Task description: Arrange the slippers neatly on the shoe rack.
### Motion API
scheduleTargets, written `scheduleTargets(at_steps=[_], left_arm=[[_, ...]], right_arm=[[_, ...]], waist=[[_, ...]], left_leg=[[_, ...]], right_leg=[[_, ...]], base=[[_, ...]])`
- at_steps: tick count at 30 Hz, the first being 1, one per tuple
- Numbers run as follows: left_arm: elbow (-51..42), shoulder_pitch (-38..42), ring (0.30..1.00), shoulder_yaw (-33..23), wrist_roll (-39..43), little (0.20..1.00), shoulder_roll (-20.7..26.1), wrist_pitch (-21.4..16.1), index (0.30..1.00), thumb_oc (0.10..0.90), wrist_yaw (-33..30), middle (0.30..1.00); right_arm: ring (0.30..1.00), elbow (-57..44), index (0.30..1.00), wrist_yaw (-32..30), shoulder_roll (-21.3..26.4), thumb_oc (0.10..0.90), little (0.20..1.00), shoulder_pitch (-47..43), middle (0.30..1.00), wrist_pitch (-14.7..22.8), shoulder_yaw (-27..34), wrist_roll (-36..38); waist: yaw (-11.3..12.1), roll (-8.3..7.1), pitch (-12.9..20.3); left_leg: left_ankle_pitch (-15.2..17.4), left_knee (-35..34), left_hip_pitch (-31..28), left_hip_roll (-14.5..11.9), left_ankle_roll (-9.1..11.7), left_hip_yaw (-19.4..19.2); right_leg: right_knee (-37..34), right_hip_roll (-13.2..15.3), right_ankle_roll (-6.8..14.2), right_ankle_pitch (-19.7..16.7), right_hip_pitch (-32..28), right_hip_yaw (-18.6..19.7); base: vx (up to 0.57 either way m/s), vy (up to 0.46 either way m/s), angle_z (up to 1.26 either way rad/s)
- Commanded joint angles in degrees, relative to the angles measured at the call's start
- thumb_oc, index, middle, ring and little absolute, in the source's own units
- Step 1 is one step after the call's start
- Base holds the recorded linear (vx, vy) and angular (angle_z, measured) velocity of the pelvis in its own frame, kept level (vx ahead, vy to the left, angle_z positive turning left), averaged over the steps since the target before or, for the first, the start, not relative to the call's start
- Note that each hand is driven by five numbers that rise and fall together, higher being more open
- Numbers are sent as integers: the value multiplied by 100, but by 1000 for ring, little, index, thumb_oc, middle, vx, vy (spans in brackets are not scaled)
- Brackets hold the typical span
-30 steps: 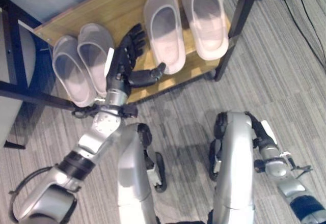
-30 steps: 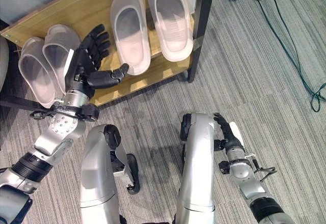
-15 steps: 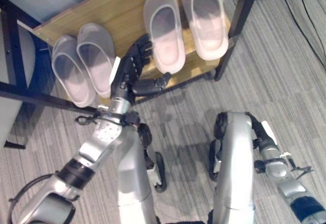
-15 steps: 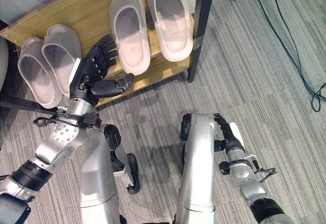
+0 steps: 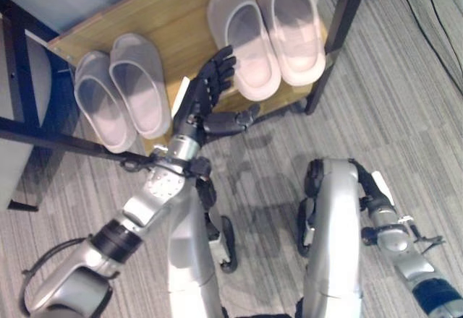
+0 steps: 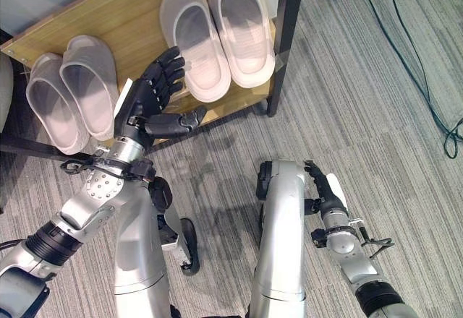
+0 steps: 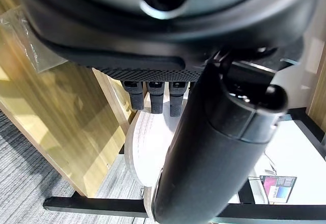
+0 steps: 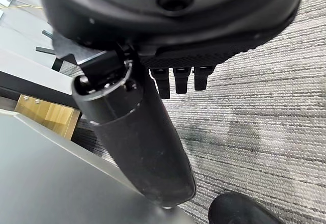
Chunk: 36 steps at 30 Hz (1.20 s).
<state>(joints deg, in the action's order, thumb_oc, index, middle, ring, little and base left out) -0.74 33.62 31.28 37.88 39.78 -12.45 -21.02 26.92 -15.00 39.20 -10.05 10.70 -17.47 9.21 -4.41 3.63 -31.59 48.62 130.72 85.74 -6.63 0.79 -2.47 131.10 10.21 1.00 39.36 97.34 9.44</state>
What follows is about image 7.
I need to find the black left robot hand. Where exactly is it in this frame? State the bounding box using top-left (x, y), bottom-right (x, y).
top-left (12, 0), bottom-right (321, 224)

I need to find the light wooden side panel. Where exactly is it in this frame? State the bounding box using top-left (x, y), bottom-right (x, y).
top-left (305, 37), bottom-right (326, 124)

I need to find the laptop with colourful screen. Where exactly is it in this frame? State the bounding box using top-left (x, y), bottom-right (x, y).
top-left (259, 175), bottom-right (297, 205)

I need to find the black metal frame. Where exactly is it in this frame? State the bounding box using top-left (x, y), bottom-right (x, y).
top-left (42, 106), bottom-right (326, 221)

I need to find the clear plastic film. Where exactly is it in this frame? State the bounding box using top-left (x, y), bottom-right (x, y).
top-left (0, 7), bottom-right (67, 74)

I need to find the thin dark cable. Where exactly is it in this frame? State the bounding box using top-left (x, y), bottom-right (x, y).
top-left (264, 149), bottom-right (279, 175)

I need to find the light wooden rack panel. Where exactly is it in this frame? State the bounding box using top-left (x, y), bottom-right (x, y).
top-left (0, 0), bottom-right (140, 198)

